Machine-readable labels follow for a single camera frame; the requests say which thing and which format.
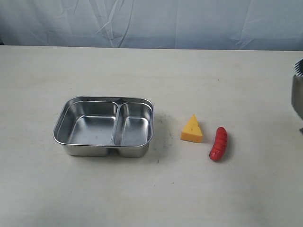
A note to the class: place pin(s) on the stainless steel lunch box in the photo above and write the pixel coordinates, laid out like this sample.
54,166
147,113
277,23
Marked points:
92,126

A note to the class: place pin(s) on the yellow toy cheese wedge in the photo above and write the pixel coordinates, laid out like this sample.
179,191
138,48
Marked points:
192,131

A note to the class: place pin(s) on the red toy sausage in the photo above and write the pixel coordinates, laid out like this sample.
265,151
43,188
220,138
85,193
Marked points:
220,144

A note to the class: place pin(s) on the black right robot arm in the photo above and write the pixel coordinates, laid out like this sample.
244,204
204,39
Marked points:
297,89

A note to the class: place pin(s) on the blue-grey backdrop cloth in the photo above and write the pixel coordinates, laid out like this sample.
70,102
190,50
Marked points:
170,24

